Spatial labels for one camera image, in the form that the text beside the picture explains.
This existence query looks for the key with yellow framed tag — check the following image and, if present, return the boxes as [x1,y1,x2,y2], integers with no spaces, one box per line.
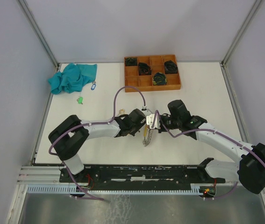
[117,109,125,116]

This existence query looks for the white cable duct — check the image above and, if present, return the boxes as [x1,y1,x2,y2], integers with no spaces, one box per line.
[27,184,203,196]

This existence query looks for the rolled dark fabric green pattern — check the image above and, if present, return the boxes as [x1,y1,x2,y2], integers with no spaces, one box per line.
[152,72,167,86]

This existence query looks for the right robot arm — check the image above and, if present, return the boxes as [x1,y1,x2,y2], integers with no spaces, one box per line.
[151,100,265,194]

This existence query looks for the rolled dark fabric red pattern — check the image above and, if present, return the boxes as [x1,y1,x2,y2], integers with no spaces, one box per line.
[138,63,152,76]

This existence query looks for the right aluminium frame post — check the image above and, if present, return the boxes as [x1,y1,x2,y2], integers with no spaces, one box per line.
[221,0,264,66]

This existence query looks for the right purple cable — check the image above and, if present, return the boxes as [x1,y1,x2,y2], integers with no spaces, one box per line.
[154,109,265,201]

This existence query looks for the left aluminium frame post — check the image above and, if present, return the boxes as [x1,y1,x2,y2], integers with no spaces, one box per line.
[17,0,59,69]

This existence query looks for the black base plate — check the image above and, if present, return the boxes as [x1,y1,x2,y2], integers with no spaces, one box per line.
[59,164,226,190]

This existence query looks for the key with blue tag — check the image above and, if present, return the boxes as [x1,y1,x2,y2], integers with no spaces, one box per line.
[91,81,96,91]

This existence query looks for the rolled dark fabric right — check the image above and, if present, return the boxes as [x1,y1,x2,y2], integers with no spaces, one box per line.
[164,60,178,74]

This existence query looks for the purple cable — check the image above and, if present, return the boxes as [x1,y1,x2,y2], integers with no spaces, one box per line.
[154,109,265,201]
[49,85,147,201]

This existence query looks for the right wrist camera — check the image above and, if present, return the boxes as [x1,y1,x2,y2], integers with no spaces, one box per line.
[146,114,160,129]

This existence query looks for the teal cloth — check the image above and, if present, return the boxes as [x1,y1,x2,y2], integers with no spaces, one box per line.
[48,63,98,95]

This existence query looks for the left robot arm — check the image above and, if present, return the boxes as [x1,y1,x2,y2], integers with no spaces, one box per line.
[48,109,150,182]

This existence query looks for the aluminium frame post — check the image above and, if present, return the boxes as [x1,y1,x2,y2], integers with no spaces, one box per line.
[221,0,264,66]
[17,0,59,69]

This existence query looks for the rolled dark fabric far left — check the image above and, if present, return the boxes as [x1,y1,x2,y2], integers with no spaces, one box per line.
[125,57,138,67]

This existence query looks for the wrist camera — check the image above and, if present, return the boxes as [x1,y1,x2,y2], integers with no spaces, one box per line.
[146,114,160,129]
[141,106,154,116]

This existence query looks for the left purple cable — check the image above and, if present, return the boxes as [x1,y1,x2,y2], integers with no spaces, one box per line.
[49,85,147,201]

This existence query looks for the metal keyring organizer yellow handle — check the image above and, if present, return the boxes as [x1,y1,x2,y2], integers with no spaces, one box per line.
[143,125,154,147]

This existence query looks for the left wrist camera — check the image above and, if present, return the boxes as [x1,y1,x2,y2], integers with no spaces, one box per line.
[141,106,154,116]

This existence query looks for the key with green tag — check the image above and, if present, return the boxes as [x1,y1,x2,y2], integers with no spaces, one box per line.
[77,97,83,105]

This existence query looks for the wooden compartment tray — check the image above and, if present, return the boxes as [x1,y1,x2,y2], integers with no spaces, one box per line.
[124,55,182,91]

